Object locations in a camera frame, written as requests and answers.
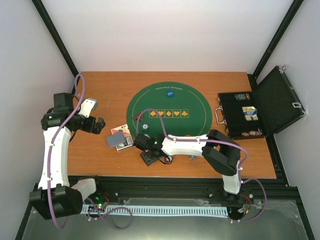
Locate dark red poker chip stack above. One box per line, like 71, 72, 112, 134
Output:
165, 156, 173, 165

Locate black red triangular dealer button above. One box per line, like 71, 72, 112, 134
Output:
132, 111, 143, 121

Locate blue small blind button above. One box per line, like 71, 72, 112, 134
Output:
165, 90, 175, 98

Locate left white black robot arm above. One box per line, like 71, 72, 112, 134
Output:
29, 93, 106, 220

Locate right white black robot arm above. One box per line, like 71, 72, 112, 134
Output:
133, 129, 241, 195

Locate grey playing card deck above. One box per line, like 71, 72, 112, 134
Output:
106, 131, 125, 148

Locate blue white poker chip stack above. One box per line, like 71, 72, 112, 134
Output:
189, 155, 197, 161

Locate round green poker mat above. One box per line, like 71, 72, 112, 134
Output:
126, 81, 213, 138

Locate red white chips in case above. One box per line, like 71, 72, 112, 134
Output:
241, 129, 263, 138

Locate blue gold card deck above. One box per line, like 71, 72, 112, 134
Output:
242, 106, 259, 121

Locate multicolour chip row in case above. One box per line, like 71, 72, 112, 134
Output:
234, 93, 251, 101

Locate black poker case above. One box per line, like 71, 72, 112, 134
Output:
214, 66, 307, 140

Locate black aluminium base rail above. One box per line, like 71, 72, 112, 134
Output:
90, 176, 302, 205

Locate light blue cable duct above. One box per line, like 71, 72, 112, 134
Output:
97, 205, 228, 218

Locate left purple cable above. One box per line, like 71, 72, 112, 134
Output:
47, 73, 133, 230

